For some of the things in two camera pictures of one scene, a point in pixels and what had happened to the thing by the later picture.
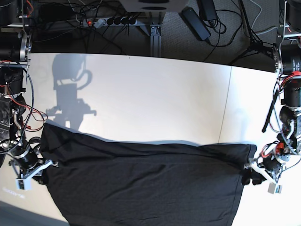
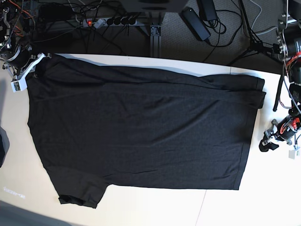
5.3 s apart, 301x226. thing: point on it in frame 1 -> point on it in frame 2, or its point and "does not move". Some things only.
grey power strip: (114, 21) does not move
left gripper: (28, 163) -> (18, 57)
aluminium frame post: (155, 40) does not move
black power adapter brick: (195, 23) does not move
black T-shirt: (96, 181) -> (98, 124)
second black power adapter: (207, 10) does not move
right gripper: (272, 165) -> (284, 130)
